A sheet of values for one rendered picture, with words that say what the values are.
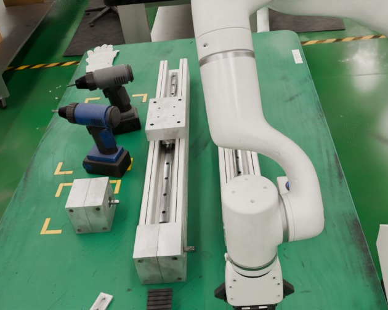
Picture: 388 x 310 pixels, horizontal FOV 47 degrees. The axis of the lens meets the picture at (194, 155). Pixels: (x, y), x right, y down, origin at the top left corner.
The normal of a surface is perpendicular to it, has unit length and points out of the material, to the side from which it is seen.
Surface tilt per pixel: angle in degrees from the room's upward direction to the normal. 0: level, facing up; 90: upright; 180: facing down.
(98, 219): 90
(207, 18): 55
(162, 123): 0
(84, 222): 90
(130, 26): 90
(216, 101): 59
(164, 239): 0
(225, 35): 49
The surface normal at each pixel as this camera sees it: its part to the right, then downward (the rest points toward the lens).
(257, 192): -0.09, -0.76
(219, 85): -0.50, 0.06
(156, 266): 0.00, 0.63
